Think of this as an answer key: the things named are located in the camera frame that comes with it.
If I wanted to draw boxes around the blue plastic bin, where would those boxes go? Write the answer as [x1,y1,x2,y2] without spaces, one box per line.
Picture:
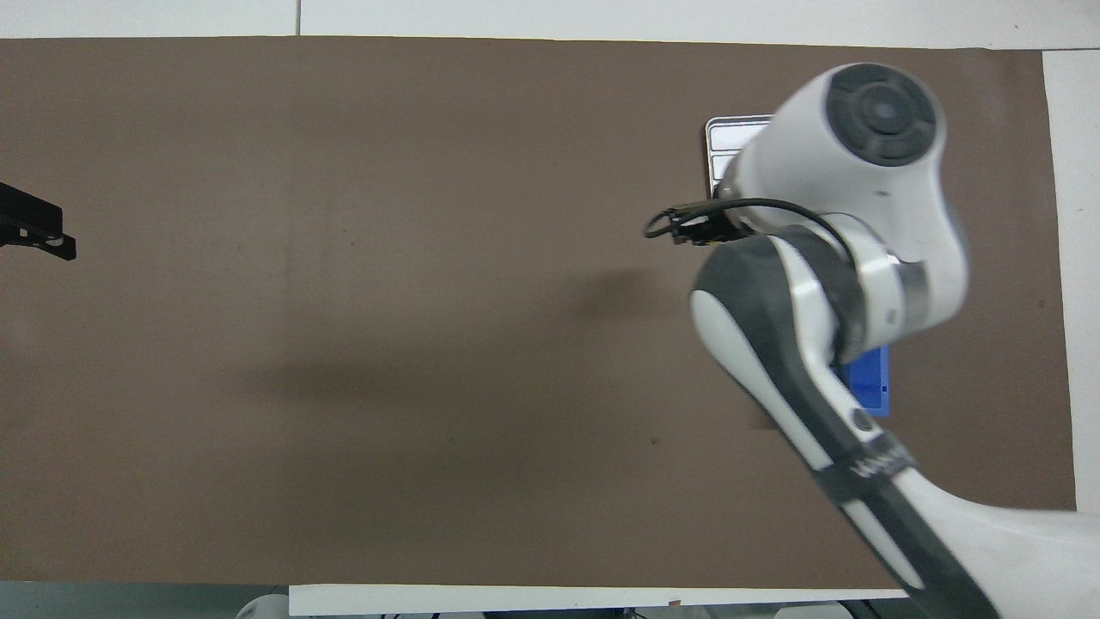
[840,346,892,419]

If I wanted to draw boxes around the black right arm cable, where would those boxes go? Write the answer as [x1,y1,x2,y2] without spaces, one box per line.
[643,198,853,250]

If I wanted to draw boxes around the silver metal tray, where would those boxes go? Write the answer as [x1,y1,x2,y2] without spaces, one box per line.
[705,115,774,200]

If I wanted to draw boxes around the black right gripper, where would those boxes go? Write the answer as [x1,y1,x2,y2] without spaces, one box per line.
[663,205,750,248]

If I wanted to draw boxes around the brown table mat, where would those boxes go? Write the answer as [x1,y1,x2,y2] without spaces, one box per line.
[0,36,1079,591]

